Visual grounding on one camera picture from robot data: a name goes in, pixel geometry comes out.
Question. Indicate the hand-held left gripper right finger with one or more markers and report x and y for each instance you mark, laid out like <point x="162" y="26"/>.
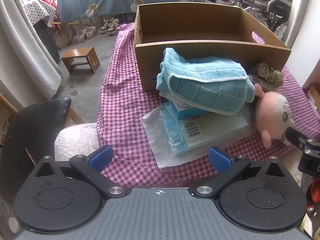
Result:
<point x="220" y="160"/>

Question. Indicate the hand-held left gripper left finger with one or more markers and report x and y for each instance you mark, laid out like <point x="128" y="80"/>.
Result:
<point x="101" y="156"/>

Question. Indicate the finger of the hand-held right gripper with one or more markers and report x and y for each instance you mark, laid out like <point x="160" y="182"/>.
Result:
<point x="297" y="136"/>

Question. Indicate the pink plush toy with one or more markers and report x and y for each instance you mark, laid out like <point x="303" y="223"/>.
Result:
<point x="272" y="115"/>

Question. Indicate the clear bag of face masks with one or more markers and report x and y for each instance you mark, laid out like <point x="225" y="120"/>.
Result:
<point x="175" y="140"/>

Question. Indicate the light blue cardboard box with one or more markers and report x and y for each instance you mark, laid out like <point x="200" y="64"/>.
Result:
<point x="185" y="113"/>

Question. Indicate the light blue checked towel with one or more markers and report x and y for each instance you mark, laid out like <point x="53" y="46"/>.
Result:
<point x="207" y="90"/>

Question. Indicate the brown cardboard box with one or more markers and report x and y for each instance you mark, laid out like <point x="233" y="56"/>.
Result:
<point x="150" y="65"/>

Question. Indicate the red container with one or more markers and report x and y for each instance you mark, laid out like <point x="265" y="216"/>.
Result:
<point x="315" y="191"/>

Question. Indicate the white fluffy cushion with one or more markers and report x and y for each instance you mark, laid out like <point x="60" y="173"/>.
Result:
<point x="75" y="140"/>

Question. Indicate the brown carton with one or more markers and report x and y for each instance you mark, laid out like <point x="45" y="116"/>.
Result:
<point x="313" y="97"/>

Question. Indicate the pink checked tablecloth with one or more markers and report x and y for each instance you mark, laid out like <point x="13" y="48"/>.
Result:
<point x="125" y="105"/>

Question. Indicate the grey-green fabric flower bunch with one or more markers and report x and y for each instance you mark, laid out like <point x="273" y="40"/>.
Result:
<point x="266" y="72"/>

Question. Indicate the black chair back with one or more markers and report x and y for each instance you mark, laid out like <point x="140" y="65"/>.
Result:
<point x="32" y="130"/>

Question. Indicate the small wooden stool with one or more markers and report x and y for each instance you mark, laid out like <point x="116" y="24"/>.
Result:
<point x="80" y="52"/>

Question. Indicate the white curtain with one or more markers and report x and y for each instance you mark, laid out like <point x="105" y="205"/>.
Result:
<point x="297" y="12"/>
<point x="25" y="55"/>

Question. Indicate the dark cabinet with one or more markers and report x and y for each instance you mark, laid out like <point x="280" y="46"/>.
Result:
<point x="47" y="42"/>

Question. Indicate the white and dark platform shoe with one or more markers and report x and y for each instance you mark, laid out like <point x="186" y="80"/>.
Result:
<point x="113" y="27"/>
<point x="104" y="27"/>

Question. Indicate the folding wheelchair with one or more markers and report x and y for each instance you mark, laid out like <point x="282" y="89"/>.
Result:
<point x="280" y="7"/>

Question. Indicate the yellow pole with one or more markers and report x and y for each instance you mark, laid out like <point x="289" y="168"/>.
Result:
<point x="67" y="23"/>

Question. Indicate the white polka-dot cloth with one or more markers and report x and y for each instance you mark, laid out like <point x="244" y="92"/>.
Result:
<point x="37" y="10"/>

